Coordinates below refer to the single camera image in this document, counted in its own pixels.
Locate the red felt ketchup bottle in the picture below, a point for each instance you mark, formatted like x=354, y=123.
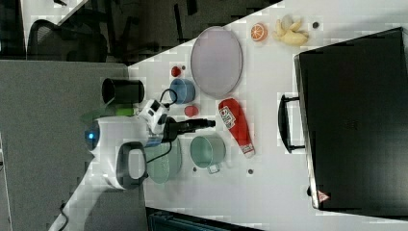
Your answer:
x=234, y=119

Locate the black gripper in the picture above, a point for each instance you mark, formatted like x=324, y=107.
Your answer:
x=175, y=128

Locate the green strainer bowl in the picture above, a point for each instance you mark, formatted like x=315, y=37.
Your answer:
x=164, y=161

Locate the green toy item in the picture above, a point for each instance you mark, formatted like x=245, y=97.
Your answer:
x=89, y=117

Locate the black toaster oven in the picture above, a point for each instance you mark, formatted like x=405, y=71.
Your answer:
x=353, y=101

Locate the red toy slice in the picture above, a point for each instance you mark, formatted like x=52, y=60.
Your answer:
x=191, y=111

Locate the round grey plate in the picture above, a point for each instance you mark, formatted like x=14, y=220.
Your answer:
x=216, y=61

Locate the black cylinder cup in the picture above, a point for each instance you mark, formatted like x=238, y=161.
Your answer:
x=120, y=91

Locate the yellow banana toy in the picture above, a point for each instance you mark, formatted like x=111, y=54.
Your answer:
x=288, y=31

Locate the blue cup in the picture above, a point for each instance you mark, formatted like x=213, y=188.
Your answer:
x=182, y=91

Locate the small red toy tomato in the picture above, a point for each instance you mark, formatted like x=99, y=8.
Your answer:
x=175, y=71

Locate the green metal mug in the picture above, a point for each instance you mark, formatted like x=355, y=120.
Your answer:
x=208, y=152

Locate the black office chair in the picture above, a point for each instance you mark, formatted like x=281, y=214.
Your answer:
x=66, y=43

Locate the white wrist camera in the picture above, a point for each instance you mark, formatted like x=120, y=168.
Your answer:
x=155, y=114

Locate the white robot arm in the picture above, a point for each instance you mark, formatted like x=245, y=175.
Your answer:
x=117, y=145

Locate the orange slice toy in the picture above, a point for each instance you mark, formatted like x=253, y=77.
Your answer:
x=259, y=32

